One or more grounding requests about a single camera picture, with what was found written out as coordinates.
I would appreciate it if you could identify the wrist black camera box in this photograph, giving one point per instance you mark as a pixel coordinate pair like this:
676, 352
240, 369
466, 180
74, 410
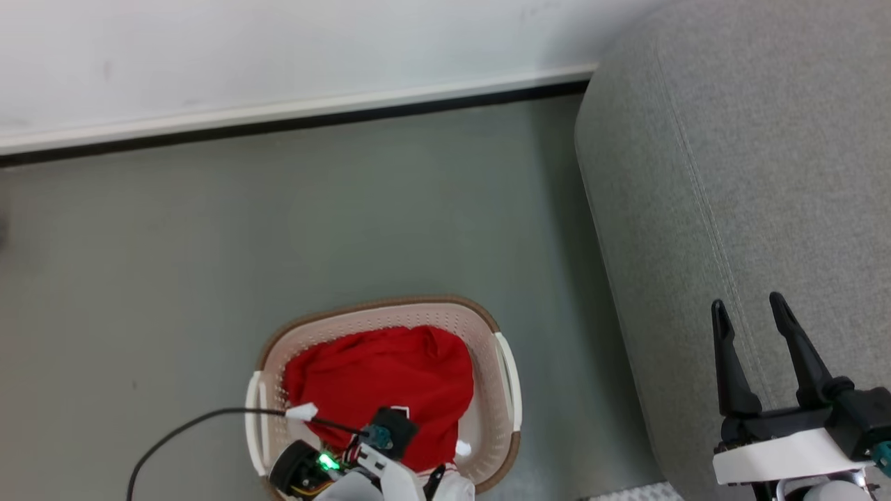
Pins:
863, 417
400, 424

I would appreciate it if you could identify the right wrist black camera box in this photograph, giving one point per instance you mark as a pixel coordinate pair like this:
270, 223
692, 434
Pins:
863, 417

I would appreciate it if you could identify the white black wall baseboard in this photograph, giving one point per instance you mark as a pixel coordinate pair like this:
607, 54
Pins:
278, 111

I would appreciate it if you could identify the cream perforated laundry basket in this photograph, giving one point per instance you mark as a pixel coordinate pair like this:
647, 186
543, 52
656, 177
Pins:
418, 316

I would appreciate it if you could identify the grey fabric sofa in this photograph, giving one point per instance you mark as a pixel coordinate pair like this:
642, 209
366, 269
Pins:
752, 174

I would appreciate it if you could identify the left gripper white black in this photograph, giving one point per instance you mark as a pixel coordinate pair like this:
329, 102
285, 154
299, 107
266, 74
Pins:
397, 480

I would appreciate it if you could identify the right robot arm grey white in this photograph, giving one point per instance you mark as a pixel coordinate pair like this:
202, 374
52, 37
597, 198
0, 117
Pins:
835, 491

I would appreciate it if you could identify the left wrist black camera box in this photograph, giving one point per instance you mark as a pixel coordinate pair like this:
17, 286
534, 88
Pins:
400, 424

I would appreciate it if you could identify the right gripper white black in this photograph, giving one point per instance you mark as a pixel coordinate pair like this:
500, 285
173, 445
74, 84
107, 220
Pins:
786, 452

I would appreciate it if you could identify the red clothing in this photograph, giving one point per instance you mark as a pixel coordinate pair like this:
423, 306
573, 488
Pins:
390, 369

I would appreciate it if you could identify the left gripper round black motor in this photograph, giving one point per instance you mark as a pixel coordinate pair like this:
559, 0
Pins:
292, 466

